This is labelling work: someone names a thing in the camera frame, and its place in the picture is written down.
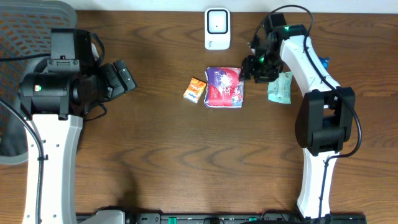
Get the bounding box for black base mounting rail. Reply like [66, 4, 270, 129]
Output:
[76, 212, 368, 224]

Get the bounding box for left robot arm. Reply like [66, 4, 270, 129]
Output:
[21, 57, 136, 223]

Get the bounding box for teal green snack packet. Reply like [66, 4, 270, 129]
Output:
[267, 72, 293, 105]

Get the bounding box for blue Oreo cookie pack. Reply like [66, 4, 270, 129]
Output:
[319, 57, 330, 70]

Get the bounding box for small orange snack box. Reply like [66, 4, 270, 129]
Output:
[183, 78, 206, 104]

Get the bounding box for grey plastic mesh basket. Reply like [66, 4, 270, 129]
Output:
[1, 0, 77, 165]

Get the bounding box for red purple snack bag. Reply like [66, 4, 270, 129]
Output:
[204, 67, 244, 108]

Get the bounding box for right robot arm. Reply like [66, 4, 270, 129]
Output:
[239, 25, 357, 221]

